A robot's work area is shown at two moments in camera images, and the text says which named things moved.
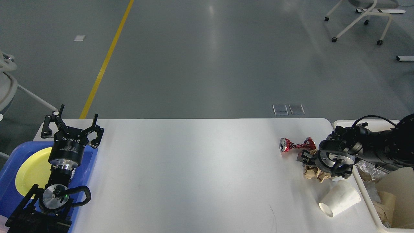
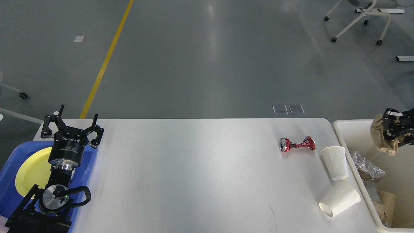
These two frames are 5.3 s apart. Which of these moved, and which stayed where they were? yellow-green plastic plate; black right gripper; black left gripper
Moved: black right gripper
Stayed: yellow-green plastic plate; black left gripper
